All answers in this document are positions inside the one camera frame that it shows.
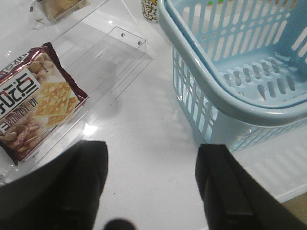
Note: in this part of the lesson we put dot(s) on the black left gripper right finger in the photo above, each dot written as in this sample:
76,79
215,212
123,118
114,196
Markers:
233,199

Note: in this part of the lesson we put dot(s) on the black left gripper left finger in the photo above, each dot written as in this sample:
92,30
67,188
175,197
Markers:
61,195

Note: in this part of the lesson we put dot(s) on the bread slice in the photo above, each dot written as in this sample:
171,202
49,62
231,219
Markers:
55,10

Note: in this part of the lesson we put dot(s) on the light blue plastic basket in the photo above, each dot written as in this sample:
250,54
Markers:
239,67

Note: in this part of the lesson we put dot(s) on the maroon biscuit packet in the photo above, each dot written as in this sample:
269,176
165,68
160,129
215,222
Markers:
36,95

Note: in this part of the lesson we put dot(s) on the clear acrylic display shelf left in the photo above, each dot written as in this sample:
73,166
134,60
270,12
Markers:
98,45

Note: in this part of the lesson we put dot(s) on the yellow paper cup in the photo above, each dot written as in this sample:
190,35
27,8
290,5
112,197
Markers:
149,10

